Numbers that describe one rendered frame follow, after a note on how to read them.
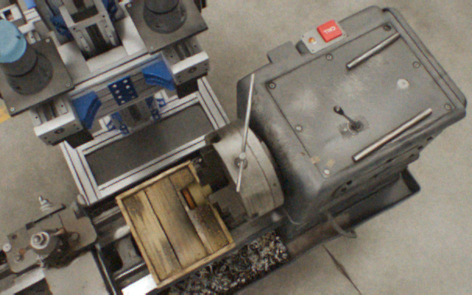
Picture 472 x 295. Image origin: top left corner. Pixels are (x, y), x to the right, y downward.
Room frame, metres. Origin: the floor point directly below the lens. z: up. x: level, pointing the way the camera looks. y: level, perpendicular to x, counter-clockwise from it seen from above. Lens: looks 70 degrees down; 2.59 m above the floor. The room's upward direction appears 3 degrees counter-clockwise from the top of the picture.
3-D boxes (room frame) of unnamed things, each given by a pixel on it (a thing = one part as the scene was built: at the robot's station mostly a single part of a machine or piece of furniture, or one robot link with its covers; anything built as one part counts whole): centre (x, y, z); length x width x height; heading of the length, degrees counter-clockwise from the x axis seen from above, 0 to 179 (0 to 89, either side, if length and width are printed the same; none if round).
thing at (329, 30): (0.86, -0.32, 1.26); 0.06 x 0.06 x 0.02; 26
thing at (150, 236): (0.35, 0.22, 0.89); 0.36 x 0.30 x 0.04; 26
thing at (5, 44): (0.81, 0.67, 1.33); 0.13 x 0.12 x 0.14; 46
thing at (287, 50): (0.78, -0.17, 1.24); 0.09 x 0.08 x 0.03; 116
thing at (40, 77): (0.81, 0.67, 1.21); 0.15 x 0.15 x 0.10
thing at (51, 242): (0.26, 0.59, 1.13); 0.08 x 0.08 x 0.03
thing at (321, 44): (0.85, -0.30, 1.23); 0.13 x 0.08 x 0.05; 116
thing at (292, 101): (0.65, -0.37, 1.06); 0.59 x 0.48 x 0.39; 116
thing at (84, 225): (0.27, 0.56, 0.99); 0.20 x 0.10 x 0.05; 116
